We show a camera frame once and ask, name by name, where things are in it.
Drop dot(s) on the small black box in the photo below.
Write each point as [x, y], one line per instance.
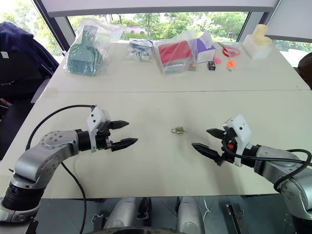
[211, 66]

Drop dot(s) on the dark blue jacket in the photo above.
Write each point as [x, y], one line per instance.
[17, 56]

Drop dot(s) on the white zip tie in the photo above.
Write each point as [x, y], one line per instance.
[207, 210]

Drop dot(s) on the small orange objects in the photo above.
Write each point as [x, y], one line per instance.
[231, 64]

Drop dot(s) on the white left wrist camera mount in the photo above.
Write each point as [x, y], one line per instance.
[93, 119]

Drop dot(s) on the black metal bracket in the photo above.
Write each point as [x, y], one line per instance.
[237, 217]

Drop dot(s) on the dark brown rounded object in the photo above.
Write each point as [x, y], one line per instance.
[306, 70]

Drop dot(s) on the black office chair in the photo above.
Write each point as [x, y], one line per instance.
[14, 107]

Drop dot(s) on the purple and white box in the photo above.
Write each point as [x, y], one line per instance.
[206, 51]

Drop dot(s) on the cream plastic cup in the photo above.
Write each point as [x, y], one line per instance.
[265, 42]
[260, 31]

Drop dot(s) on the small brass items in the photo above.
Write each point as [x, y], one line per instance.
[192, 66]

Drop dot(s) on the bag of small blue-white parts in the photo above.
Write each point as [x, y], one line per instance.
[140, 51]

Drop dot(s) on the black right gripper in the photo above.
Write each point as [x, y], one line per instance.
[228, 154]

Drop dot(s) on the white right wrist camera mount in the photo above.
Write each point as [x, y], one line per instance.
[241, 131]

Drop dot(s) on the teal dustpan in bag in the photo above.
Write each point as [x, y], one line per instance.
[107, 31]

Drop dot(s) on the small pink object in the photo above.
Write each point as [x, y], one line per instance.
[218, 60]

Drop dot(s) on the small brass padlock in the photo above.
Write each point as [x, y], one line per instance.
[179, 130]

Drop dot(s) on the clear bag with red item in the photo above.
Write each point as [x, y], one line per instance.
[175, 68]

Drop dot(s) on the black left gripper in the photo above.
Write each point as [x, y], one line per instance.
[102, 143]

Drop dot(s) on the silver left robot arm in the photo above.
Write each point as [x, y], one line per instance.
[48, 143]

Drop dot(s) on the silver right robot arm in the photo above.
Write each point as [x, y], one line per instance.
[275, 158]

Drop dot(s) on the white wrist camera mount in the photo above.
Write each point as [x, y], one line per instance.
[93, 119]
[241, 131]

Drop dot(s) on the teal plastic dustpan set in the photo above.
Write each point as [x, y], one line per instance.
[83, 58]

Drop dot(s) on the dark rounded robot base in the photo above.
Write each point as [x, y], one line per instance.
[151, 231]

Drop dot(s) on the silver rounded robot leg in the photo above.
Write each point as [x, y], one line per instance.
[189, 212]
[122, 212]

